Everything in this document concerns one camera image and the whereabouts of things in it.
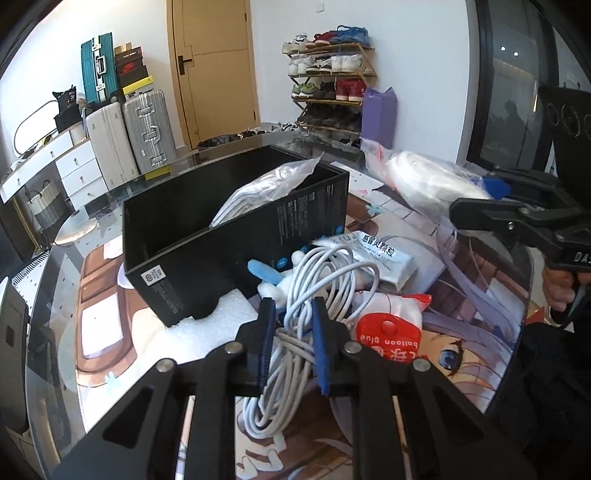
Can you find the oval black-framed mirror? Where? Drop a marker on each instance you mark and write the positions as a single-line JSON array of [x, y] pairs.
[[36, 127]]

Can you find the right hand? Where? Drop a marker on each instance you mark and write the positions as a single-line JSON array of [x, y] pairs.
[[558, 288]]

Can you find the teal hard suitcase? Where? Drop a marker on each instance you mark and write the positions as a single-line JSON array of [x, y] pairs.
[[99, 74]]

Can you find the white hard suitcase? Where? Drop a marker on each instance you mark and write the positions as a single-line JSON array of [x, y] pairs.
[[111, 146]]

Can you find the white desk with drawers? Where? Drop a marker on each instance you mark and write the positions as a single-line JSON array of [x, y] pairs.
[[67, 158]]

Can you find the black cat-ear bag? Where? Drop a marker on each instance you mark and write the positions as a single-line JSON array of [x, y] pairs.
[[68, 109]]

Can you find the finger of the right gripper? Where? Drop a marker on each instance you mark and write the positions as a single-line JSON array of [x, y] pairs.
[[514, 221], [518, 183]]

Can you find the wooden shoe rack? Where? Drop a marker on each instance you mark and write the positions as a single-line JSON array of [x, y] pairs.
[[331, 74]]

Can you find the black waste bin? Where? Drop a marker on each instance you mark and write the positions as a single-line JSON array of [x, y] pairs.
[[217, 141]]

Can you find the silver aluminium suitcase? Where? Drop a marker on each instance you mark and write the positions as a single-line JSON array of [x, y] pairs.
[[149, 130]]

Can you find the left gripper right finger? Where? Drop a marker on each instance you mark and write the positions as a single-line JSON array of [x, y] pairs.
[[408, 419]]

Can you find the red balloon glue packet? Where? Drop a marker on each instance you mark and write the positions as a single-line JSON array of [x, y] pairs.
[[391, 324]]

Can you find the wooden door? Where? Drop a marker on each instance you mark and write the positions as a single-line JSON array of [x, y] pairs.
[[212, 65]]

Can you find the black cardboard box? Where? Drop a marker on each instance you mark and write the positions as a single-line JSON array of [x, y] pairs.
[[180, 264]]

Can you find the anime print table mat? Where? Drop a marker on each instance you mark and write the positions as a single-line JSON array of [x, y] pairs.
[[471, 333]]

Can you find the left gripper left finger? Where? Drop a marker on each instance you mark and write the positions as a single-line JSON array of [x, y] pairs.
[[139, 437]]

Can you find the white blue plush toy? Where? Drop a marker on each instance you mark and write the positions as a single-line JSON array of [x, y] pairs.
[[273, 284]]

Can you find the purple shopping bag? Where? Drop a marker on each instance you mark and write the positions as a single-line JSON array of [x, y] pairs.
[[379, 116]]

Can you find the stack of shoe boxes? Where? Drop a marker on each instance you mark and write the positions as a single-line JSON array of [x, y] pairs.
[[131, 70]]

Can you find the striped woven basket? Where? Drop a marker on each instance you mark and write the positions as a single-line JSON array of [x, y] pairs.
[[48, 205]]

